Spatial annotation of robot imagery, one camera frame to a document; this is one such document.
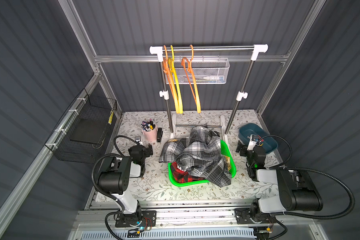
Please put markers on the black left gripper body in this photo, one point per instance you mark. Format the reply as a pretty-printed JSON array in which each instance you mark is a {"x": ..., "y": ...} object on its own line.
[{"x": 147, "y": 150}]

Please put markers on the orange plastic hanger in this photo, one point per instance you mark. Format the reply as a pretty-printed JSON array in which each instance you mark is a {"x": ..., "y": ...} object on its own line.
[{"x": 169, "y": 75}]

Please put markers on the pink pen cup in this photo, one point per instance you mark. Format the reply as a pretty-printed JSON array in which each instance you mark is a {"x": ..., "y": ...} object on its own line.
[{"x": 150, "y": 131}]

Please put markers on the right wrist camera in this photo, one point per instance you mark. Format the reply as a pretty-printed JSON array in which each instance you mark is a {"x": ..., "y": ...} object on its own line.
[{"x": 254, "y": 140}]

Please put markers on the black stapler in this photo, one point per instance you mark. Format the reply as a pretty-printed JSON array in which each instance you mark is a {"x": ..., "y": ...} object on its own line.
[{"x": 159, "y": 135}]

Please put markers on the floral table mat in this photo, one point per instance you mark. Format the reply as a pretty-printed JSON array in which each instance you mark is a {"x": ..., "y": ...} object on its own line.
[{"x": 155, "y": 185}]

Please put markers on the white mesh wire basket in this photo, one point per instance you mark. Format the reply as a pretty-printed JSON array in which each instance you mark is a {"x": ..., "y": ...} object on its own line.
[{"x": 206, "y": 72}]

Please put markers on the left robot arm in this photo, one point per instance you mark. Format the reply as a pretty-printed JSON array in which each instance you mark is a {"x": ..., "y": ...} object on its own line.
[{"x": 112, "y": 172}]

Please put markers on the yellow object in basket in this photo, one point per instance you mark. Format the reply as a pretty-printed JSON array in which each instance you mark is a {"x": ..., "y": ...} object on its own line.
[{"x": 111, "y": 117}]

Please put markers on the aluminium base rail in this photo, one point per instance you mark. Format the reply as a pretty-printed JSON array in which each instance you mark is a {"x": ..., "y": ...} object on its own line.
[{"x": 177, "y": 220}]

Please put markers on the steel clothes rack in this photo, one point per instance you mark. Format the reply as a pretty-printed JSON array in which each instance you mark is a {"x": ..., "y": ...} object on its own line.
[{"x": 256, "y": 50}]

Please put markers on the yellow plaid long-sleeve shirt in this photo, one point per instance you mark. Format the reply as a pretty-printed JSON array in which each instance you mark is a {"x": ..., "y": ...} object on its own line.
[{"x": 228, "y": 161}]

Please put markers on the brown orange hanger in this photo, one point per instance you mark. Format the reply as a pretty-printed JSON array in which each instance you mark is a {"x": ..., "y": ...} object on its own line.
[{"x": 187, "y": 65}]

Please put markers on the red black plaid shirt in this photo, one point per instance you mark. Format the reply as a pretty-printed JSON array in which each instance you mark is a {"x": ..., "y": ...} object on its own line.
[{"x": 180, "y": 177}]

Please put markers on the yellow plastic hanger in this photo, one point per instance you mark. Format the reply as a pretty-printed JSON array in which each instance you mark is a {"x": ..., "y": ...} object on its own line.
[{"x": 175, "y": 78}]

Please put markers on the grey plaid long-sleeve shirt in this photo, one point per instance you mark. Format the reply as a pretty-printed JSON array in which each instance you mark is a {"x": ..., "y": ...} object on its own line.
[{"x": 199, "y": 154}]

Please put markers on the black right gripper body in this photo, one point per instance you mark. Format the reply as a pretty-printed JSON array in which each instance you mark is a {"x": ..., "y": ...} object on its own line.
[{"x": 244, "y": 150}]

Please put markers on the green perforated plastic tray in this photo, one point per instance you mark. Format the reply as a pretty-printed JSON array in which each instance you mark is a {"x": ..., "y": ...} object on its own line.
[{"x": 224, "y": 151}]

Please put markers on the black wire wall basket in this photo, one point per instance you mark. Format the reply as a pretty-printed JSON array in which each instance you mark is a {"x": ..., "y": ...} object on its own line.
[{"x": 84, "y": 136}]

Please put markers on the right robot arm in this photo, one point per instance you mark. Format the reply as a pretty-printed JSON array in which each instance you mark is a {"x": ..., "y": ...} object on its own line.
[{"x": 297, "y": 196}]

